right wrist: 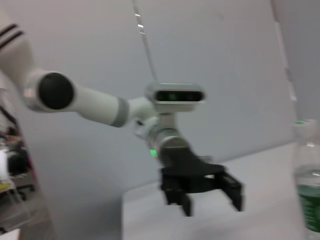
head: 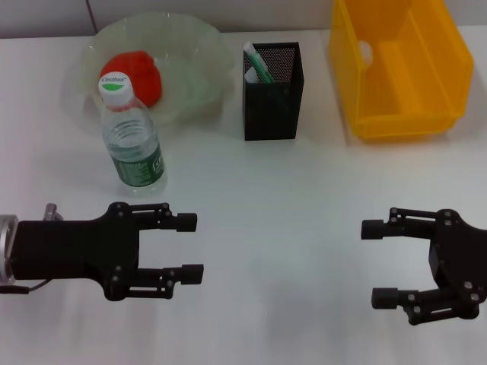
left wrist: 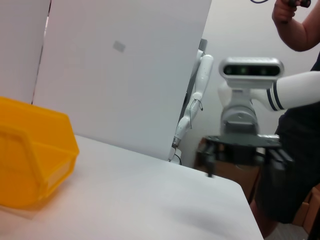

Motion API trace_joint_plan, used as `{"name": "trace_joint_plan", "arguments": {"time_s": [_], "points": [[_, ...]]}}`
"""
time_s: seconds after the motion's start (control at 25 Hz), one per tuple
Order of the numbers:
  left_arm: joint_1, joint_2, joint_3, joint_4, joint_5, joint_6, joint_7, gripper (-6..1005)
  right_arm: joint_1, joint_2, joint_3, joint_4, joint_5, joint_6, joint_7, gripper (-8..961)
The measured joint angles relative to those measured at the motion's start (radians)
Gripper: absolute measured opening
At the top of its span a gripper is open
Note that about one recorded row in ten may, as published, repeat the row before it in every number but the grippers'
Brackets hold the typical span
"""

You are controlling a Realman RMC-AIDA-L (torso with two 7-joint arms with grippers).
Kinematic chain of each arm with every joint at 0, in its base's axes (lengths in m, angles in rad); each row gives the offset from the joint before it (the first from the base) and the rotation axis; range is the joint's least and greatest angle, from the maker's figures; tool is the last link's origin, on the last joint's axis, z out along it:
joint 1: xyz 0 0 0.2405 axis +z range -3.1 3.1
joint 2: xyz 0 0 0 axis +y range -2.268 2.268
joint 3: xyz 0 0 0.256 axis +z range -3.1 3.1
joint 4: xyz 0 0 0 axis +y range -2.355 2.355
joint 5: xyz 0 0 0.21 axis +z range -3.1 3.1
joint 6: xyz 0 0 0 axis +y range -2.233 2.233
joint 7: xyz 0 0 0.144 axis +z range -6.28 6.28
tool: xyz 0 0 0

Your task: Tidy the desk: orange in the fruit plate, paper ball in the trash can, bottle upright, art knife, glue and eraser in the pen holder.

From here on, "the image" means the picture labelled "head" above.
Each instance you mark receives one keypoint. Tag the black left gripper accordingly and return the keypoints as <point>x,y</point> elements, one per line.
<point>76,251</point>

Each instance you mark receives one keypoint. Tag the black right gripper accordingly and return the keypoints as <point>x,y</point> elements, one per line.
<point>464,262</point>

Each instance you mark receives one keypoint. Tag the orange fruit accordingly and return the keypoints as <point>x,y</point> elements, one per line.
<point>146,76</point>

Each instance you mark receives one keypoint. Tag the white paper ball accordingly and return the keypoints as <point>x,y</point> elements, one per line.
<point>365,49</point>

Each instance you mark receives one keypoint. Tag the clear green-label water bottle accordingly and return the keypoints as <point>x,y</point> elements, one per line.
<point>133,152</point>

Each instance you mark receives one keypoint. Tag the green white toothbrush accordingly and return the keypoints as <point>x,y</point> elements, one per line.
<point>260,66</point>

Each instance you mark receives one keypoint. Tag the pale green glass fruit bowl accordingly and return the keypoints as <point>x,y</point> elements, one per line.
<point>190,76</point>

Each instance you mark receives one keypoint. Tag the black mesh pen holder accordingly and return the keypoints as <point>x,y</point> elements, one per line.
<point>272,114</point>

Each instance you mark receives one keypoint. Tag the yellow plastic storage bin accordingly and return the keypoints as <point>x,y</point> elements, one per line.
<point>411,83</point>

